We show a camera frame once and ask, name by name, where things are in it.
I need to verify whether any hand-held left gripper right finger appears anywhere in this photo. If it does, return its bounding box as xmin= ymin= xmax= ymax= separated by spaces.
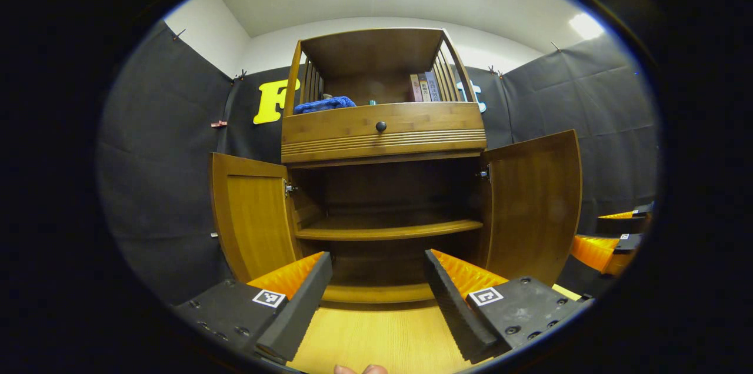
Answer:
xmin=424 ymin=249 xmax=594 ymax=365

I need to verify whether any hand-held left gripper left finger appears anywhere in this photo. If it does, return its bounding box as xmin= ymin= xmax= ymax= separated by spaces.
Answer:
xmin=175 ymin=252 xmax=333 ymax=363

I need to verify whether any ceiling light panel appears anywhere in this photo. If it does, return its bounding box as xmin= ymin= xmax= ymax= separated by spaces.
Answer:
xmin=568 ymin=12 xmax=607 ymax=41

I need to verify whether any black backdrop cloth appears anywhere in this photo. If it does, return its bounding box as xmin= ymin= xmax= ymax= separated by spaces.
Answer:
xmin=97 ymin=20 xmax=658 ymax=304

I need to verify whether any blue cloth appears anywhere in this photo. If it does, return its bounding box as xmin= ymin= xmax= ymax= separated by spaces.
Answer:
xmin=293 ymin=96 xmax=357 ymax=115

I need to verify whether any wooden inner shelf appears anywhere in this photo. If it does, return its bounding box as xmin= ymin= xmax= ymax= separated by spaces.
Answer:
xmin=295 ymin=218 xmax=484 ymax=242

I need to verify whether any wooden drawer front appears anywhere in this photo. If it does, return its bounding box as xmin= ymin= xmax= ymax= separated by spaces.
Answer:
xmin=281 ymin=102 xmax=488 ymax=164

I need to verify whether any wooden shoe cabinet door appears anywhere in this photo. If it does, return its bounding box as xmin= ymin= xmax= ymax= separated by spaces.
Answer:
xmin=211 ymin=152 xmax=302 ymax=283
xmin=479 ymin=129 xmax=583 ymax=286

